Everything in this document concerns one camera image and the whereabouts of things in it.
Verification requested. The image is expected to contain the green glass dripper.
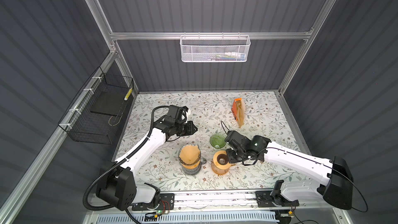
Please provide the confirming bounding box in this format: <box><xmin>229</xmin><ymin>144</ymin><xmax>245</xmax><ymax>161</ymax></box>
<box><xmin>209</xmin><ymin>133</ymin><xmax>227</xmax><ymax>149</ymax></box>

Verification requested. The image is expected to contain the single brown paper filter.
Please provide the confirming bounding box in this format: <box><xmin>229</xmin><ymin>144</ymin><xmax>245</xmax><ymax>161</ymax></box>
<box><xmin>179</xmin><ymin>145</ymin><xmax>201</xmax><ymax>166</ymax></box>

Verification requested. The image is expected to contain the clear grey glass dripper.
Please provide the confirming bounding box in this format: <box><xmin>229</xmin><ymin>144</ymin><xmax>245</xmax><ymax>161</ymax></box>
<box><xmin>178</xmin><ymin>144</ymin><xmax>202</xmax><ymax>168</ymax></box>

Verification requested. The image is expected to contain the orange coffee filter box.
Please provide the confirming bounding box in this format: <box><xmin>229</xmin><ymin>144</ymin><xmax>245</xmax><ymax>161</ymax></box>
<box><xmin>231</xmin><ymin>98</ymin><xmax>246</xmax><ymax>128</ymax></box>

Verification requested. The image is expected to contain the orange glass pitcher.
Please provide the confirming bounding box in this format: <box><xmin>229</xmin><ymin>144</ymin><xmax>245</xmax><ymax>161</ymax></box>
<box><xmin>211</xmin><ymin>160</ymin><xmax>232</xmax><ymax>175</ymax></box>

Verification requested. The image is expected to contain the clear grey glass pitcher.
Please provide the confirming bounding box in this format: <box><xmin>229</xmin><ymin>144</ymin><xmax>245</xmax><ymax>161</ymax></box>
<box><xmin>182</xmin><ymin>159</ymin><xmax>207</xmax><ymax>175</ymax></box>

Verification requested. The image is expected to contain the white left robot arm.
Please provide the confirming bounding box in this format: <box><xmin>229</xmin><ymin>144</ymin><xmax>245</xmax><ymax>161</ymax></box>
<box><xmin>84</xmin><ymin>105</ymin><xmax>198</xmax><ymax>211</ymax></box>

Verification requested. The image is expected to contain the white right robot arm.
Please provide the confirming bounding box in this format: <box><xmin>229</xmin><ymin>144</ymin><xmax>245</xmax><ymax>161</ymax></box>
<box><xmin>225</xmin><ymin>131</ymin><xmax>354</xmax><ymax>210</ymax></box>

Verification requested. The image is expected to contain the yellow marker in basket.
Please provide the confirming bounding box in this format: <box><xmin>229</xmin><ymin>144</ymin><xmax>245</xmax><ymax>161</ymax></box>
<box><xmin>124</xmin><ymin>88</ymin><xmax>133</xmax><ymax>101</ymax></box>

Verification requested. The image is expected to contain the black pad in basket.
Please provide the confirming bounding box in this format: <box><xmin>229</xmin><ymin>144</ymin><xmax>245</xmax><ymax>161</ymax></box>
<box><xmin>90</xmin><ymin>91</ymin><xmax>127</xmax><ymax>117</ymax></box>

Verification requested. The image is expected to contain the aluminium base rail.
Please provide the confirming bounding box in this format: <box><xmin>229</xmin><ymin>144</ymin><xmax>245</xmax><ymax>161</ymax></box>
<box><xmin>83</xmin><ymin>189</ymin><xmax>350</xmax><ymax>224</ymax></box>

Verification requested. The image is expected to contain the white wire mesh basket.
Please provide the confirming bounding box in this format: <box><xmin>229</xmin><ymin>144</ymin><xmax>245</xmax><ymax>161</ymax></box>
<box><xmin>179</xmin><ymin>33</ymin><xmax>251</xmax><ymax>63</ymax></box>

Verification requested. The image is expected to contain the black wire basket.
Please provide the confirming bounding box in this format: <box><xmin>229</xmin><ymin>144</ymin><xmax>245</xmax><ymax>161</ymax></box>
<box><xmin>59</xmin><ymin>68</ymin><xmax>134</xmax><ymax>145</ymax></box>

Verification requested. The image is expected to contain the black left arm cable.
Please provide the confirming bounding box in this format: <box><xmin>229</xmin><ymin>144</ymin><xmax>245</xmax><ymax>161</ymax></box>
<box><xmin>82</xmin><ymin>105</ymin><xmax>170</xmax><ymax>212</ymax></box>

